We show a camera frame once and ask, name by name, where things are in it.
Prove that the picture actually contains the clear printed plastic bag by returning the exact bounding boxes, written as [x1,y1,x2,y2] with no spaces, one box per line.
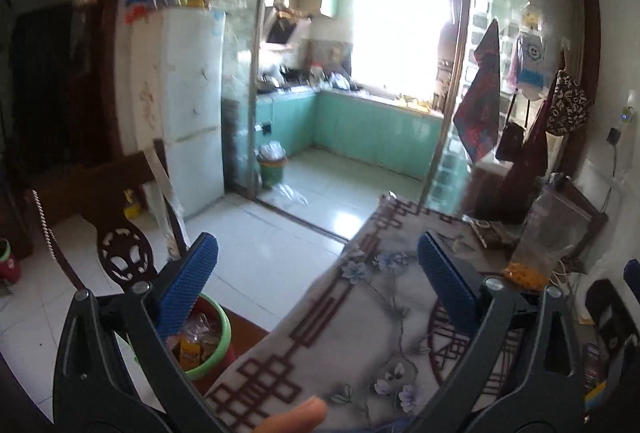
[182,313,220,344]

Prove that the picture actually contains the dark patterned remote box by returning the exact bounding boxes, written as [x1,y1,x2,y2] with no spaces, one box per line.
[463,216,516,250]

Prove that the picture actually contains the red plaid hanging cloth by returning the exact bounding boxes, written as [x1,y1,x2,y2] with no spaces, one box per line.
[454,19,500,164]

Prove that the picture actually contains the yellow jug on floor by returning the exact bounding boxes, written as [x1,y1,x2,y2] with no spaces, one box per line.
[124,190,142,219]

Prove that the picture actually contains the patterned black white hanging bag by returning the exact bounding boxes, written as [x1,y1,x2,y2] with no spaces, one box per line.
[546,70,591,138]

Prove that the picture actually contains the person's left hand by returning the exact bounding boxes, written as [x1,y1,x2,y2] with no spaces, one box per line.
[253,396,328,433]

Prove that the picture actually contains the floral patterned tablecloth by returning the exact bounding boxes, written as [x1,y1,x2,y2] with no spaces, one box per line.
[204,192,591,433]

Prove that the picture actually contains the dark carved wooden chair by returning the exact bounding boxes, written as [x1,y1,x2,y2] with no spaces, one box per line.
[29,138,191,304]

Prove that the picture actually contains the range hood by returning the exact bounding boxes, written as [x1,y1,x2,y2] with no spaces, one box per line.
[262,6,312,46]

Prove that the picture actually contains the clear bag of orange snacks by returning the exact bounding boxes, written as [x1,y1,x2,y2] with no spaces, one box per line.
[503,187,590,291]

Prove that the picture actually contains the green kitchen trash bin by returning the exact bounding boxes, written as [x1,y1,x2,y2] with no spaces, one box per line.
[256,141,288,190]

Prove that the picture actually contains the red bin with green rim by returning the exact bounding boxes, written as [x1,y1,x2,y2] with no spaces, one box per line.
[164,293,236,395]

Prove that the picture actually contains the black hanging handbag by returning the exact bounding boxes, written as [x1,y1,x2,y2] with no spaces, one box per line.
[495,92,530,162]

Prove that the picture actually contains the teal kitchen cabinets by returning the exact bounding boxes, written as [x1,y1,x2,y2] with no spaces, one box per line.
[255,89,442,179]

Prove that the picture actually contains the white refrigerator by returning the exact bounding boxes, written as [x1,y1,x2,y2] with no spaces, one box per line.
[130,8,226,219]

